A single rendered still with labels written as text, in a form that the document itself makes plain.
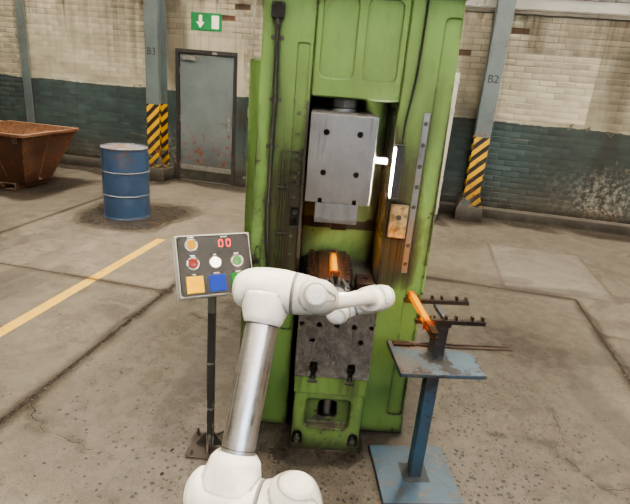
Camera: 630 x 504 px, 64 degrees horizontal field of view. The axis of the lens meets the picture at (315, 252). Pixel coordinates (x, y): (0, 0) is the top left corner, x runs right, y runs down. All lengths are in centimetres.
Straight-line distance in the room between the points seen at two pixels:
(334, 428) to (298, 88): 174
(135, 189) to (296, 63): 454
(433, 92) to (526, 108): 586
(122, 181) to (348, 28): 467
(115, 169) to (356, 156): 469
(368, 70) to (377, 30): 17
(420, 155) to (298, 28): 80
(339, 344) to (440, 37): 150
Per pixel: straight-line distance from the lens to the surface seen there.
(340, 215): 237
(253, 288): 154
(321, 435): 289
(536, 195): 850
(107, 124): 986
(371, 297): 194
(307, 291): 148
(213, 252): 233
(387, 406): 303
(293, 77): 243
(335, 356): 260
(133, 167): 665
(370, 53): 245
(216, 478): 155
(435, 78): 248
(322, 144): 231
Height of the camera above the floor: 192
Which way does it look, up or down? 19 degrees down
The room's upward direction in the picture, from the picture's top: 5 degrees clockwise
